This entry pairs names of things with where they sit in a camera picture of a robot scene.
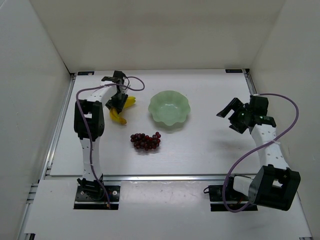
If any left black corner bracket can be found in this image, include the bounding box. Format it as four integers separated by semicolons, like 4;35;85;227
77;71;95;76

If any purple cable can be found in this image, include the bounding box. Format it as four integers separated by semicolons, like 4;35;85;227
222;92;300;213
75;76;145;206

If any purple fake grape bunch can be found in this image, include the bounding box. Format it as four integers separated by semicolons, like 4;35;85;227
130;131;162;151

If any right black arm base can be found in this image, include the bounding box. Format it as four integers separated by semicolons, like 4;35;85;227
203;185;249;212

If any aluminium rail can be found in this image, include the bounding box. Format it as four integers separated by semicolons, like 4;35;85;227
242;68;258;95
17;73;77;240
42;174;253;183

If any green scalloped fruit bowl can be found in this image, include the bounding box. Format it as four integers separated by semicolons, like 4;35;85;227
148;90;191;133

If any left aluminium rail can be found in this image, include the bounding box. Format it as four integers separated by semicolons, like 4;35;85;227
17;73;77;240

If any right black corner bracket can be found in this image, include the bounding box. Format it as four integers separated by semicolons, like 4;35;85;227
225;69;243;74

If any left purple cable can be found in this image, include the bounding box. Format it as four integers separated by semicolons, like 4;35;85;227
75;76;145;206

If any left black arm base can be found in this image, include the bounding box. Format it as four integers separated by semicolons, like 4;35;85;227
73;178;121;210

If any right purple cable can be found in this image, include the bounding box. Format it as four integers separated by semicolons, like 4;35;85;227
222;92;300;213

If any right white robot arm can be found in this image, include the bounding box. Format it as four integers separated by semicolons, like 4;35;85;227
217;93;301;213

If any right aluminium rail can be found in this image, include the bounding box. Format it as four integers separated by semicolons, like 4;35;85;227
242;68;258;95

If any yellow fake banana bunch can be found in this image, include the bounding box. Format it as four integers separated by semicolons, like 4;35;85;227
109;96;136;125

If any front aluminium rail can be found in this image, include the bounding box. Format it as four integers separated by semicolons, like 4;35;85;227
42;174;253;183

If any black corner bracket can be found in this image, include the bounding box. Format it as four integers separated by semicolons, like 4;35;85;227
225;69;243;74
77;71;95;76

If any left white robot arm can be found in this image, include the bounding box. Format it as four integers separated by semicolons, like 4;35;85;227
73;71;130;201

